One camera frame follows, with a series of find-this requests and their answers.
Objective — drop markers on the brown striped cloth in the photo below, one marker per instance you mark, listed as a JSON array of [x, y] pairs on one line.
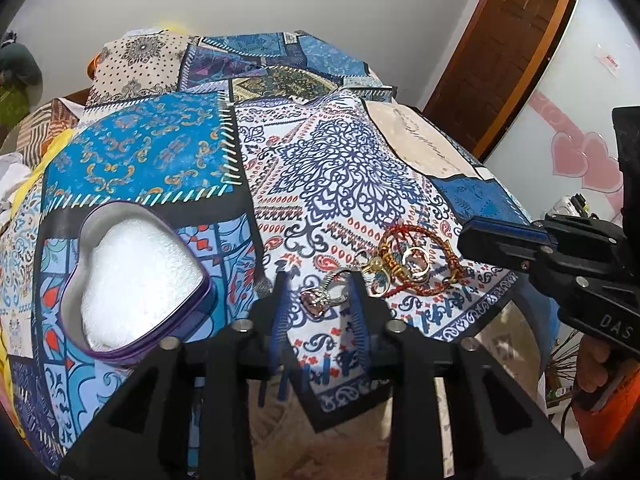
[[47, 122]]

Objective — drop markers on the white foam insert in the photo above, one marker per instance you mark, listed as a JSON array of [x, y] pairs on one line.
[[140, 275]]

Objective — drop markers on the beige dotted patterned cloth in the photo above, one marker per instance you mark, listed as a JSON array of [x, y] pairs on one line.
[[135, 65]]

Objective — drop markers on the white wardrobe with heart stickers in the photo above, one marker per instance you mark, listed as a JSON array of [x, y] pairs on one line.
[[565, 90]]

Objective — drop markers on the pile of dark clothes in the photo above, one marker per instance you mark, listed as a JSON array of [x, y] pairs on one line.
[[19, 60]]

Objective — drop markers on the patchwork printed blanket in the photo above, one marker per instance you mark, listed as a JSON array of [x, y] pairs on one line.
[[160, 145]]

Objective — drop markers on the white device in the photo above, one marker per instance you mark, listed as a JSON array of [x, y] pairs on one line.
[[567, 206]]

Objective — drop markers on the person's right hand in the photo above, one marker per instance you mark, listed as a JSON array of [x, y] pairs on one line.
[[594, 366]]

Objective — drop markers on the white cloth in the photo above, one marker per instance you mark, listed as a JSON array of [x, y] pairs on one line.
[[12, 180]]

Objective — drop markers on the heart-shaped purple tin box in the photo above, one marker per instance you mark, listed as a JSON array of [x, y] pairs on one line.
[[165, 347]]

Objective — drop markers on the beige bed sheet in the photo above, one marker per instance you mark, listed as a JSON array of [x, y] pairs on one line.
[[510, 345]]

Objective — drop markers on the yellow cloth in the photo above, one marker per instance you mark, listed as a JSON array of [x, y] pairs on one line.
[[56, 145]]

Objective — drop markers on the person's right forearm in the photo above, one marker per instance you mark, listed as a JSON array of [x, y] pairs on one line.
[[620, 422]]

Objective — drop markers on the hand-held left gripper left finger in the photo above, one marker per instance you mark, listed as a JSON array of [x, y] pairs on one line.
[[278, 320]]

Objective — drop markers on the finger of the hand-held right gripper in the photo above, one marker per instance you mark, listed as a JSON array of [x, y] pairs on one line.
[[500, 240]]

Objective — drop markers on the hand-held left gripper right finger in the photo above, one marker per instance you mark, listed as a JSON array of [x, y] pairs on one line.
[[358, 320]]

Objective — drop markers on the green cloth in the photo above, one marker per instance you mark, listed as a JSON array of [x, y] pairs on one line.
[[12, 105]]

